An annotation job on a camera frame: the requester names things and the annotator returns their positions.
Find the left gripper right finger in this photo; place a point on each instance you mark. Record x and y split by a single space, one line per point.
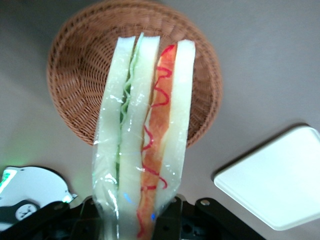
167 222

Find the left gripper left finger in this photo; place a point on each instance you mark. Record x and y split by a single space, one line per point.
88 220

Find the triangle sandwich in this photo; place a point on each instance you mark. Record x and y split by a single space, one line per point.
130 140

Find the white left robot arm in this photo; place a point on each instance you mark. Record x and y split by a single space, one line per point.
37 185

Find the beige plastic tray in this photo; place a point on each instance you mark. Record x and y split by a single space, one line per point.
272 180

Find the round brown wicker basket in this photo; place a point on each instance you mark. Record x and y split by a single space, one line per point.
80 75

